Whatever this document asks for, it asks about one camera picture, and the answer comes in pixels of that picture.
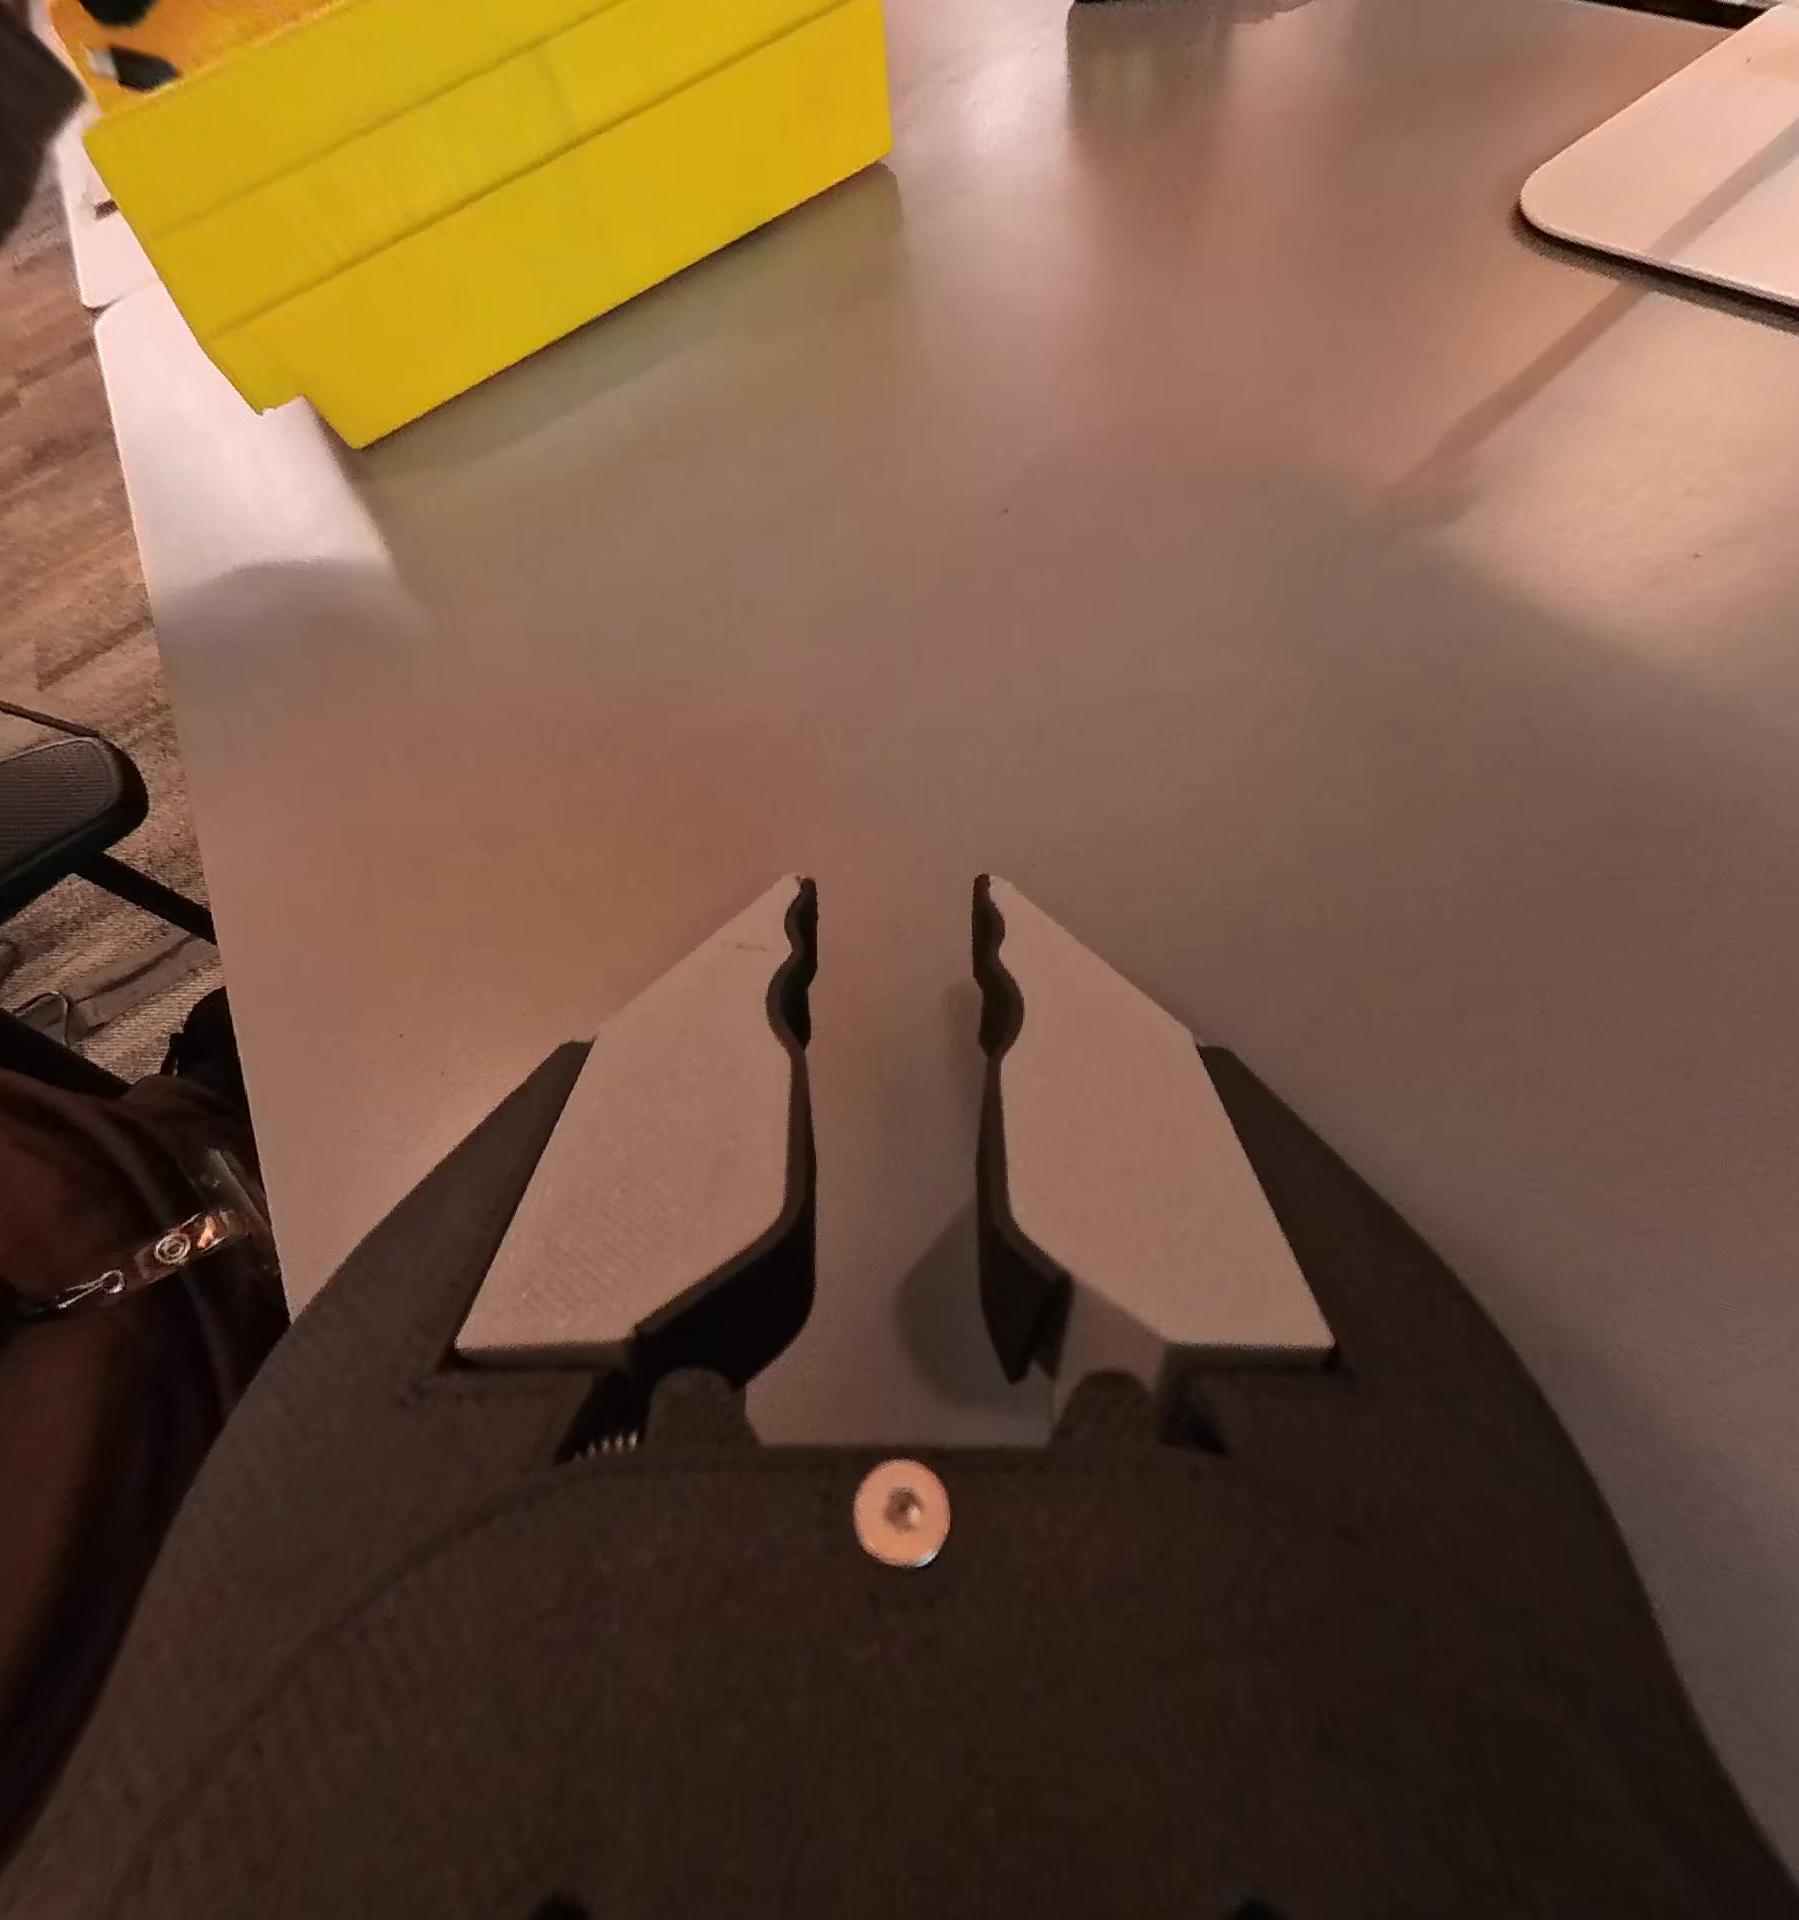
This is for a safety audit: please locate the white desk stand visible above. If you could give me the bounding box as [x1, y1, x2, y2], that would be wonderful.
[1521, 0, 1799, 325]

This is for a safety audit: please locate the black office chair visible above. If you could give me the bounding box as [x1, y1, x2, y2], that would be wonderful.
[0, 644, 218, 1053]

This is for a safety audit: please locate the yellow plastic box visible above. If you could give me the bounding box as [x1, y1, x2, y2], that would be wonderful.
[84, 0, 896, 451]

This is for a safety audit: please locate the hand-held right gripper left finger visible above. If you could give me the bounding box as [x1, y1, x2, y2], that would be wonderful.
[454, 873, 822, 1391]

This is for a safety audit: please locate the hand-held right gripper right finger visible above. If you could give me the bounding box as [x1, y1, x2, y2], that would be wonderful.
[971, 873, 1341, 1421]

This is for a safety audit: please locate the person's brown shirt torso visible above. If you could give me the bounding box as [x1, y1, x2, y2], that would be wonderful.
[0, 1051, 294, 1920]

